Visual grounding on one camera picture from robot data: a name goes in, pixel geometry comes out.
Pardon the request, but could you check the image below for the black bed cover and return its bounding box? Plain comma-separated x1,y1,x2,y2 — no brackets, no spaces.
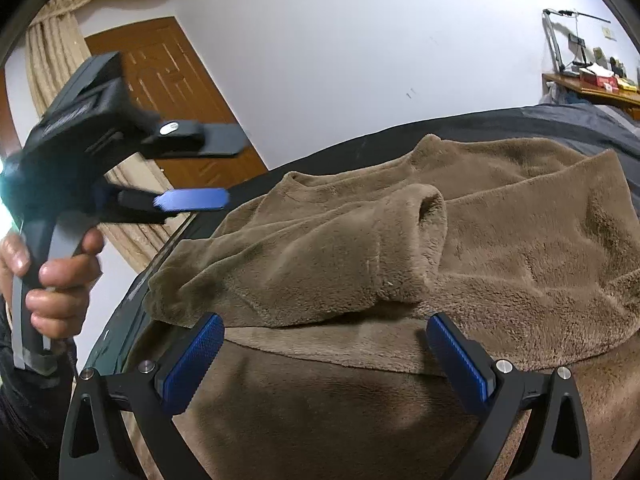
80,104,640,381

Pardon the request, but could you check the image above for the wooden door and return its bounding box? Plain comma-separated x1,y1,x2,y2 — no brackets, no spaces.
85,16,268,181

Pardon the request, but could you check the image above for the red box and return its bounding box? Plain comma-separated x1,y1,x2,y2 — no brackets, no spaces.
580,75,619,92

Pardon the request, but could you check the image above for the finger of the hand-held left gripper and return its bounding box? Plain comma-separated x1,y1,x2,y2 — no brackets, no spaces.
112,187,231,224
142,120,249,159

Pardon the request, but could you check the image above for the wooden desk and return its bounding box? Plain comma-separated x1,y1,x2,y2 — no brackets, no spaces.
542,72,640,122

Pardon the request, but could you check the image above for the white desk lamp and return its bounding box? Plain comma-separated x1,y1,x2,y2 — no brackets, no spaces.
542,7,612,74

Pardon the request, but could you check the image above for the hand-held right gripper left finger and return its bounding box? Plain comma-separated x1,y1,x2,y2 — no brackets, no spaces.
60,312,226,480

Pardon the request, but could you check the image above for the brown fleece garment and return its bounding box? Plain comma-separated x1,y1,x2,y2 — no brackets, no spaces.
125,134,640,480

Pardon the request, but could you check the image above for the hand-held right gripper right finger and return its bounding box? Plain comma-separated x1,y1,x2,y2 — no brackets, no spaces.
426,312,593,480

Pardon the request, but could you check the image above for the beige curtain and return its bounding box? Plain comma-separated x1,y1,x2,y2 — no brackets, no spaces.
25,0,192,273

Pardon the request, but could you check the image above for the person's left hand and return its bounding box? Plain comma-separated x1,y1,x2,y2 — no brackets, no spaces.
0,229,106,342

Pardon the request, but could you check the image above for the clear plastic bag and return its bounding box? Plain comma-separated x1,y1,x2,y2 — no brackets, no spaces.
542,82,567,107

